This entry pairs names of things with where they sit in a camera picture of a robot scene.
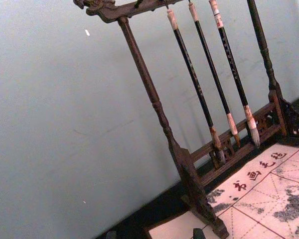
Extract dark carved wooden brush rack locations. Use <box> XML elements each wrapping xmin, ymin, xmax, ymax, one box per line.
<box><xmin>73</xmin><ymin>0</ymin><xmax>299</xmax><ymax>239</ymax></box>

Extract white calligraphy mat red grid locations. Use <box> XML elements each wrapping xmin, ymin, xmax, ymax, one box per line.
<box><xmin>144</xmin><ymin>142</ymin><xmax>299</xmax><ymax>239</ymax></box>

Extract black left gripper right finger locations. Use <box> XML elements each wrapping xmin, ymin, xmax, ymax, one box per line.
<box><xmin>193</xmin><ymin>227</ymin><xmax>208</xmax><ymax>239</ymax></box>

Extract black calligraphy brush dark bristles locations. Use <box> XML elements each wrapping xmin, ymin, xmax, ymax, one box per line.
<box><xmin>164</xmin><ymin>7</ymin><xmax>227</xmax><ymax>168</ymax></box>

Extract thin black calligraphy brush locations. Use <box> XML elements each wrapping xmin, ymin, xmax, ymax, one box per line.
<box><xmin>187</xmin><ymin>1</ymin><xmax>242</xmax><ymax>148</ymax></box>

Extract black calligraphy brush grey bristles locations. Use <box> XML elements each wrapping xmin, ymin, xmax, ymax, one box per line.
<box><xmin>208</xmin><ymin>0</ymin><xmax>261</xmax><ymax>147</ymax></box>

